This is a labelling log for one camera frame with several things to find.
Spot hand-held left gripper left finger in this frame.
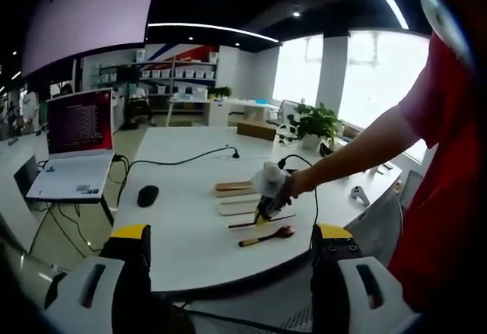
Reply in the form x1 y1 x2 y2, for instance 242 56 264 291
43 223 153 334

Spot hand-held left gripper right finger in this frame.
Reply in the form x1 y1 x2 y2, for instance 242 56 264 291
310 222 415 334

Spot grey cutlery case lid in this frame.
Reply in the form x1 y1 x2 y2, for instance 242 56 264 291
218 192 263 218

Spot wooden spoon utensil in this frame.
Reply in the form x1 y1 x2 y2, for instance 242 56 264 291
237 225 297 248

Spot tan cutlery case base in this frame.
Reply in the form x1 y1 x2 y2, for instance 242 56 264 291
214 180 263 199

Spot person's right hand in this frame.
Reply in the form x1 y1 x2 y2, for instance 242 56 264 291
280 169 306 208

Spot brown cardboard box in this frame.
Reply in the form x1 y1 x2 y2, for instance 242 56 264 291
236 120 277 142

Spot white office chair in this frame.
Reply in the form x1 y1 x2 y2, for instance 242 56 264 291
275 99 304 145

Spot laptop stand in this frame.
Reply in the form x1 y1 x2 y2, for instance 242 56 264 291
24 192 116 227

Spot black headset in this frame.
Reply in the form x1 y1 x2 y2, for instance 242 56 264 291
318 137 336 158

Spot green potted plant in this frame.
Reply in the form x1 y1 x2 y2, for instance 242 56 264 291
291 102 344 151

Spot black computer mouse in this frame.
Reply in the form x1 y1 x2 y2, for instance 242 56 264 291
136 184 161 209

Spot white office desk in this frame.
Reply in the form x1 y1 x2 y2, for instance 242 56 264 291
167 95 283 128

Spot white hand controller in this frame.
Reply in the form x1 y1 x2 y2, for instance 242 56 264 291
349 184 371 208

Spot small green plant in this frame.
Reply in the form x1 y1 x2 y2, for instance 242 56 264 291
207 86 233 100

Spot white laptop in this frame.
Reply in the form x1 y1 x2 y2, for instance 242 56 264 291
25 87 116 204

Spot bright window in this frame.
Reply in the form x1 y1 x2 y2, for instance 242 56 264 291
271 34 325 109
337 28 431 130

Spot dark flat screen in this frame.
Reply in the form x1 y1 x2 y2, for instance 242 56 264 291
13 154 41 195

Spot shelf with white bins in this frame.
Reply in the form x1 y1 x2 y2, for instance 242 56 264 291
132 57 220 96

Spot person in red shirt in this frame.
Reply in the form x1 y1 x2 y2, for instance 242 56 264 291
387 33 481 312

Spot white worn device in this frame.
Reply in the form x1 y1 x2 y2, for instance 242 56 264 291
420 0 471 57

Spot large white display screen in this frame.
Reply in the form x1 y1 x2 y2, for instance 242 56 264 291
21 0 161 79

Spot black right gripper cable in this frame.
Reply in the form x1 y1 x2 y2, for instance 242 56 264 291
276 154 320 238

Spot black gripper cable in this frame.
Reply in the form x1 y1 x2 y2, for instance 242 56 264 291
276 154 320 238
170 298 285 329

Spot black power cable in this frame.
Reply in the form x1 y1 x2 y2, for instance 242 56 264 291
112 145 240 213

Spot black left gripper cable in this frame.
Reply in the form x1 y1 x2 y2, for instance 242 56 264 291
170 298 285 329

